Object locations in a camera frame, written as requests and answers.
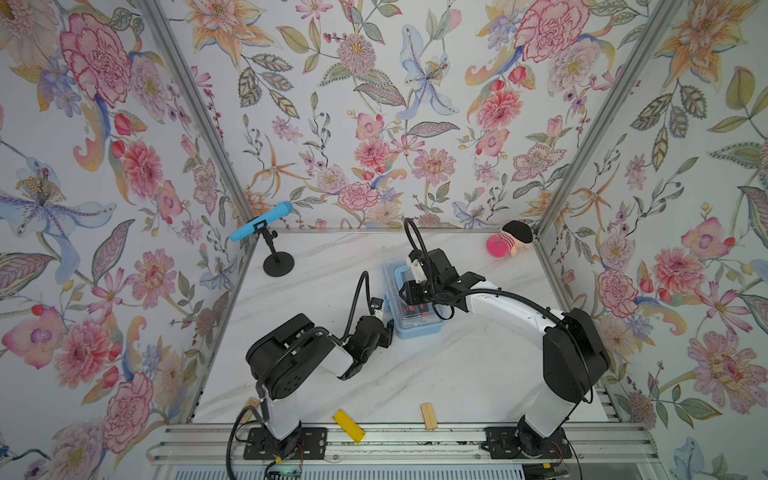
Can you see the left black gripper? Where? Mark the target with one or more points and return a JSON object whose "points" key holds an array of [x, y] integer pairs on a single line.
{"points": [[387, 334]]}

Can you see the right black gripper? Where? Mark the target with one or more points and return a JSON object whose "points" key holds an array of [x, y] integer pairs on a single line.
{"points": [[410, 293]]}

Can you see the blue plastic tool box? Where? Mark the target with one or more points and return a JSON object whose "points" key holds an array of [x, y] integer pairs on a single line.
{"points": [[411, 319]]}

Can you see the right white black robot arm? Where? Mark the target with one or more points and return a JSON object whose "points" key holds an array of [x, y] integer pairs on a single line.
{"points": [[574, 356]]}

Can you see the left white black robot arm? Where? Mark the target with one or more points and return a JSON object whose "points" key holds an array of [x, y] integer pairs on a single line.
{"points": [[283, 360]]}

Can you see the pink plush toy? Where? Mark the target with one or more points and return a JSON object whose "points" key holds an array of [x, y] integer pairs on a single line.
{"points": [[512, 238]]}

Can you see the yellow utility knife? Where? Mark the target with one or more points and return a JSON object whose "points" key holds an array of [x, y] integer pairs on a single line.
{"points": [[354, 431]]}

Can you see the black microphone stand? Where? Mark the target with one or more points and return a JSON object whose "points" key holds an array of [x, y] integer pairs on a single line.
{"points": [[277, 263]]}

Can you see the small wooden block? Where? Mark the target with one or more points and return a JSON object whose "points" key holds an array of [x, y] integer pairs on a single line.
{"points": [[251, 405]]}

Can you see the blue microphone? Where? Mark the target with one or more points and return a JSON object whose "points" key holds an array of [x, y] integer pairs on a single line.
{"points": [[281, 210]]}

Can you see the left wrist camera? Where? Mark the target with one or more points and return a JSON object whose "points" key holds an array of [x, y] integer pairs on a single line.
{"points": [[376, 307]]}

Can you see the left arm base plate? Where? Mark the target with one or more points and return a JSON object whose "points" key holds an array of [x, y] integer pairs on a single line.
{"points": [[305, 443]]}

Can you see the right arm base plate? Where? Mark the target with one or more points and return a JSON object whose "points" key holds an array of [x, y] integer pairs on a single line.
{"points": [[512, 442]]}

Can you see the aluminium front rail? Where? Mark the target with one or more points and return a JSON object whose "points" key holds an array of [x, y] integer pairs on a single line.
{"points": [[394, 443]]}

